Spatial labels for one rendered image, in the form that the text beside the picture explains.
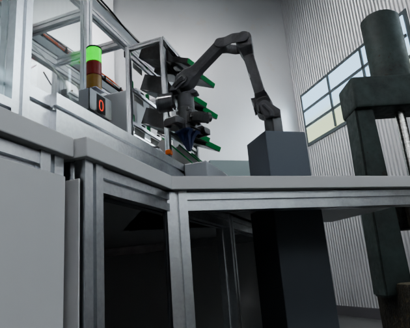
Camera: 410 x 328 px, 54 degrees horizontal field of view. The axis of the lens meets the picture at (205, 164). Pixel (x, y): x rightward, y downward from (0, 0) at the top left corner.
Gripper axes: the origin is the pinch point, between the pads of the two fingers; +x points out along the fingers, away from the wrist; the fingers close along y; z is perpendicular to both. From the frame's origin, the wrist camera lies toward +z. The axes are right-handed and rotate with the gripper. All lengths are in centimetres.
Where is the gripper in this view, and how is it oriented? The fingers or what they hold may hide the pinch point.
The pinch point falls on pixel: (189, 141)
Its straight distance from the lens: 136.6
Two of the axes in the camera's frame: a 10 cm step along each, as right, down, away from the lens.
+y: 6.0, 1.7, 7.8
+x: 0.8, 9.6, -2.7
